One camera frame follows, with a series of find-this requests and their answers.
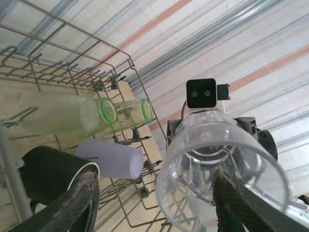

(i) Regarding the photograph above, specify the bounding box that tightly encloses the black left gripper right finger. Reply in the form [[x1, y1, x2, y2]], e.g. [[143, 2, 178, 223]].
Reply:
[[211, 169, 300, 232]]

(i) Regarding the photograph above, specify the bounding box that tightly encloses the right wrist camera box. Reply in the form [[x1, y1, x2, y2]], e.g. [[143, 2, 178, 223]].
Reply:
[[185, 77, 232, 114]]

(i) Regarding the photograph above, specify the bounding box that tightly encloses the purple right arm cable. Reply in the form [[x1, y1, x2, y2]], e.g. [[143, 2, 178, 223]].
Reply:
[[180, 100, 309, 210]]

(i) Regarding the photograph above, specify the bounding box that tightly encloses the black cup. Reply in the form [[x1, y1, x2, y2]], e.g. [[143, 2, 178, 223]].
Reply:
[[18, 145, 101, 213]]

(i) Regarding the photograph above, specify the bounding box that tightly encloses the frosted pale green textured cup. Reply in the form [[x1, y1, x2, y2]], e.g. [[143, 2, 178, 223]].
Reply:
[[19, 91, 101, 136]]

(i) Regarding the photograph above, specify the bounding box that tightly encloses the translucent green plastic cup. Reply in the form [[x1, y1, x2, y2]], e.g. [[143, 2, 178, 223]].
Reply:
[[96, 97, 119, 133], [106, 98, 154, 136]]

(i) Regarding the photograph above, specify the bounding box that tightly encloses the clear plastic cup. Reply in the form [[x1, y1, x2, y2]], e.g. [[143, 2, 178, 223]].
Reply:
[[155, 110, 293, 232]]

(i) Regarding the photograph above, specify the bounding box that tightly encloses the lavender plastic cup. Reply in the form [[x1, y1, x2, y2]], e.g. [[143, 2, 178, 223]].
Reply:
[[75, 138, 144, 180]]

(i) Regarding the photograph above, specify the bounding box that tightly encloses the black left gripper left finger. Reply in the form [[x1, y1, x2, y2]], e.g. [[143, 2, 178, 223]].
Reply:
[[0, 168, 101, 232]]

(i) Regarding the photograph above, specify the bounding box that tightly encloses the grey wire dish rack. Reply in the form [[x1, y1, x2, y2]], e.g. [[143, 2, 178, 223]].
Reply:
[[0, 0, 201, 232]]

